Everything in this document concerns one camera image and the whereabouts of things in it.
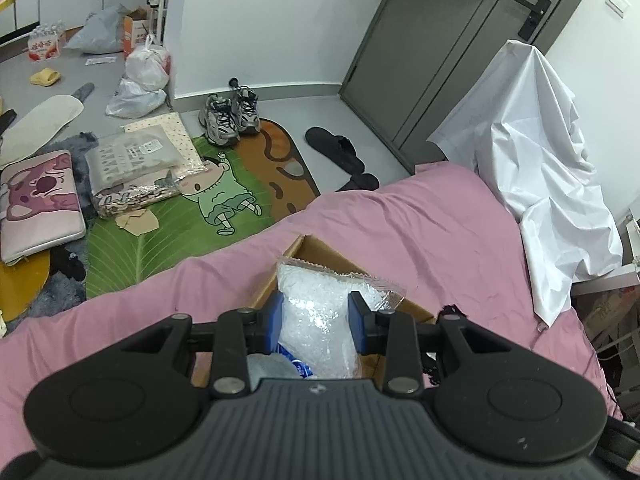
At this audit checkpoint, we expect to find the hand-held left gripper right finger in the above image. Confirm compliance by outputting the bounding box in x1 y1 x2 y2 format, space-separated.
348 291 506 397

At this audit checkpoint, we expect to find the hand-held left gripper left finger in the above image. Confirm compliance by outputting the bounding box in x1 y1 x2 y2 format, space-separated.
120 292 285 398

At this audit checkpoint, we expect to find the clear bag of white filling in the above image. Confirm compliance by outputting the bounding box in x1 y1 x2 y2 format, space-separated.
276 256 407 381

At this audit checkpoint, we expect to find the large grey-blue plush toy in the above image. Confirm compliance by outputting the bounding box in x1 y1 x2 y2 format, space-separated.
247 353 298 382

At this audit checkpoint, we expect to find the brown cardboard box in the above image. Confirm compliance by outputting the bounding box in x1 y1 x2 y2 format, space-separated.
192 232 436 392

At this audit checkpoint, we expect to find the blue tissue pack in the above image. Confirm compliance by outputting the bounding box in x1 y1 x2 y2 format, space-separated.
277 342 316 380

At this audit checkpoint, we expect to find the pink bed sheet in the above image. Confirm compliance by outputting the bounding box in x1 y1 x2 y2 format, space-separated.
0 162 626 463

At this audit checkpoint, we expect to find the green and brown cartoon rug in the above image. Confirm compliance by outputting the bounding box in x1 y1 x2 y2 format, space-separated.
85 117 321 301

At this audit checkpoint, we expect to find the black slipper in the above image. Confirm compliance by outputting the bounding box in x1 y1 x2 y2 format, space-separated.
305 126 366 176
334 172 381 195

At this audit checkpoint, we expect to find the brown cardboard scrap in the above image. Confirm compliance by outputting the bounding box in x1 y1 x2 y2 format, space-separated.
115 209 160 236

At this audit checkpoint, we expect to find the patterned packaged fabric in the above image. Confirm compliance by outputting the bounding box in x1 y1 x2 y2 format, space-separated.
92 172 206 218

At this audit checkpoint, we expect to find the grey sneaker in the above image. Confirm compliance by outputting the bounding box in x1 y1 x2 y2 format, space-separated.
231 86 261 135
198 94 240 147

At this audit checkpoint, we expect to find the grey packaged clothing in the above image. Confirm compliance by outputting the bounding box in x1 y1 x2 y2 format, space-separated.
85 130 181 196

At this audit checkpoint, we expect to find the beige dotted packet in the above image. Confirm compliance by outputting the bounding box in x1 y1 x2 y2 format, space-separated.
122 112 203 171

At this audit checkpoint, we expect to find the white draped sheet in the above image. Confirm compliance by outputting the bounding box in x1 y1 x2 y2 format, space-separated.
426 39 624 328

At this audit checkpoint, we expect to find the yellow mat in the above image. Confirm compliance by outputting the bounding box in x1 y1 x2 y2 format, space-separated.
0 247 53 323

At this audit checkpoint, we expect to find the flat white plastic bag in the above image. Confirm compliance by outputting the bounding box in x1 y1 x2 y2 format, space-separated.
105 77 167 120

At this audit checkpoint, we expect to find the pink cartoon cushion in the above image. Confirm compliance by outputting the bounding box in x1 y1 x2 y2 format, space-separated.
0 151 87 266

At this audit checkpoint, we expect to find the grey door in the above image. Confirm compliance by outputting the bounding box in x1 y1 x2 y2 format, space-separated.
340 0 606 163

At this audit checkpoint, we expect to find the cream oval pad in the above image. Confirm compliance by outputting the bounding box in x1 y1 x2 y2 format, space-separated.
0 82 96 168

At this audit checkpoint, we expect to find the orange and white carton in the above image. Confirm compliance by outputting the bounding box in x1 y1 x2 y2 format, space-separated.
122 6 163 56

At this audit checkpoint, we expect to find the yellow slipper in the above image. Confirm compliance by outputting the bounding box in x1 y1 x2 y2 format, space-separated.
29 67 62 87

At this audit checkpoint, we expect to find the grey plastic bag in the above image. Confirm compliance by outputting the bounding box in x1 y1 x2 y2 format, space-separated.
65 5 132 55

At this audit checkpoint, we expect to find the pack of water bottles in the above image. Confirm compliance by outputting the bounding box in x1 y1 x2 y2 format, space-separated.
27 22 67 61

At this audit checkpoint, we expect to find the black door handle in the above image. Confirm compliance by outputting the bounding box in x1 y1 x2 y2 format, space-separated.
511 0 552 40

